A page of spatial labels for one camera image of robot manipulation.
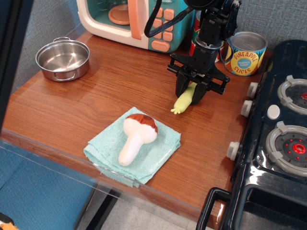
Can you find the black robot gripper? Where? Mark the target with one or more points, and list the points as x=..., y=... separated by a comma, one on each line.
x=199, y=68

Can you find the spoon with green handle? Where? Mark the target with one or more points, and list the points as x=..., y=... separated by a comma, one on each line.
x=184, y=100

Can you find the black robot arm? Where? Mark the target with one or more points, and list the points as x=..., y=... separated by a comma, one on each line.
x=217, y=24

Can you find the tomato sauce can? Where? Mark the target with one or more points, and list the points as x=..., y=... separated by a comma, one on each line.
x=196, y=29

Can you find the plush mushroom toy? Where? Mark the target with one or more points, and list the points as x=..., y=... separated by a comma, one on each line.
x=140, y=129

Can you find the pineapple slices can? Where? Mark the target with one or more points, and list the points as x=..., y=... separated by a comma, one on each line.
x=245, y=51

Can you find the teal toy microwave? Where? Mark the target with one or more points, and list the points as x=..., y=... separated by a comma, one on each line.
x=124, y=21

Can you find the small steel pot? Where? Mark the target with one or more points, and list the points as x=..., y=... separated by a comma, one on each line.
x=63, y=59

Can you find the black toy stove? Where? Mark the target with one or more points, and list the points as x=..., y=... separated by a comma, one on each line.
x=269, y=179

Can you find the clear acrylic table guard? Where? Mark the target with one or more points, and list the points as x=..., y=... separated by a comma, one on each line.
x=161, y=204

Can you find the orange plush object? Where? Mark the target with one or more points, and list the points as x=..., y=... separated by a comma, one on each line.
x=8, y=226

